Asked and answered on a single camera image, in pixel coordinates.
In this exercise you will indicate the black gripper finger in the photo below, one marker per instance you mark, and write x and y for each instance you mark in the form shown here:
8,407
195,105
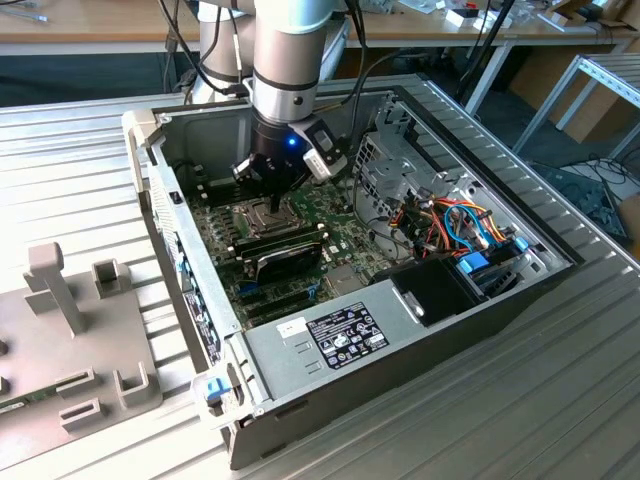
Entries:
245,172

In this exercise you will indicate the silver CPU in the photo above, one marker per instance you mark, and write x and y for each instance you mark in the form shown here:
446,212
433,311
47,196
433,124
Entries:
265,220

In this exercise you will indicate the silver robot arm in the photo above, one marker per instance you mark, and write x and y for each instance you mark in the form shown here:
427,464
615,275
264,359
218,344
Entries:
290,55

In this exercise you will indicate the CPU socket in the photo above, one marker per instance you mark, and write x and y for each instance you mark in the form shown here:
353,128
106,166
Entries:
241,220

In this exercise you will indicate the green RAM stick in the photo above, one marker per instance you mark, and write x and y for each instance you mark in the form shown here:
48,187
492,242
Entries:
277,243
20,402

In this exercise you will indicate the graphics card with black cooler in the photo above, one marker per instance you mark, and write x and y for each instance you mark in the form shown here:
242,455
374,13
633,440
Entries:
290,262

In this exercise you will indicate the green motherboard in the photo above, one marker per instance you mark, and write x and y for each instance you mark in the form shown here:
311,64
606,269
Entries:
345,235

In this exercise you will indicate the blue expansion slot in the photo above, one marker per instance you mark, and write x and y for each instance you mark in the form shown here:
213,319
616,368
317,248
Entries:
247,288

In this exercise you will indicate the silver metal disk bay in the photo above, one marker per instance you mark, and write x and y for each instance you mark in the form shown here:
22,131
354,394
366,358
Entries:
395,167

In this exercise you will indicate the black expansion slot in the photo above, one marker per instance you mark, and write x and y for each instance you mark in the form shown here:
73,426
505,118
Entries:
282,312
277,300

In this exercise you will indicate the silver chipset heatsink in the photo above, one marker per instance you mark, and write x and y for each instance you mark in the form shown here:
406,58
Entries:
345,282

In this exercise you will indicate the grey power supply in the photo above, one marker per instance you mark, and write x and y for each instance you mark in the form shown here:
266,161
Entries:
295,365

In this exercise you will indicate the blue case latch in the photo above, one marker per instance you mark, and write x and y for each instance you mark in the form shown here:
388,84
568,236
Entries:
215,390

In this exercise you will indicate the small white box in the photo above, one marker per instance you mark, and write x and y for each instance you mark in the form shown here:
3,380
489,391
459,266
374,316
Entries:
455,19

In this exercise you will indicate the blue disk carrier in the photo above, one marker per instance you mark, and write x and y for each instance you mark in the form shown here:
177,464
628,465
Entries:
474,262

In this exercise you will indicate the black stand pole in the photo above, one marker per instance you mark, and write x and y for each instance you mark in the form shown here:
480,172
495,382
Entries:
492,35

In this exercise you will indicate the grey parts rack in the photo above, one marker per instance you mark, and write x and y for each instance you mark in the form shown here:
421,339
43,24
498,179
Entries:
50,340

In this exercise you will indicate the brown cardboard box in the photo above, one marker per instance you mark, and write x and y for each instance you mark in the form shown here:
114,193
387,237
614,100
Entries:
631,220
605,122
535,75

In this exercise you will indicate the open PC case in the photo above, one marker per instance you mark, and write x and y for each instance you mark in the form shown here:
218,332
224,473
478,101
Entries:
400,400

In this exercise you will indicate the long wooden desk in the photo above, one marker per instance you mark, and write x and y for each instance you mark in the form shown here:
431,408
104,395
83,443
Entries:
550,34

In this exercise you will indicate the open flat cardboard box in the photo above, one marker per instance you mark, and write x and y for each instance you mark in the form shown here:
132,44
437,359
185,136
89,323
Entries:
575,12

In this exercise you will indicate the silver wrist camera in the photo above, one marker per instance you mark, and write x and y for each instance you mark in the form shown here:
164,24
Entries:
320,167

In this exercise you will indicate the black camera bracket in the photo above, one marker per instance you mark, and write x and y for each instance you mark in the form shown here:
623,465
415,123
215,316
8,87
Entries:
327,145

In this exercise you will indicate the aluminium profile frame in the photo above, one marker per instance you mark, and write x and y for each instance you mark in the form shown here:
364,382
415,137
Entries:
615,82

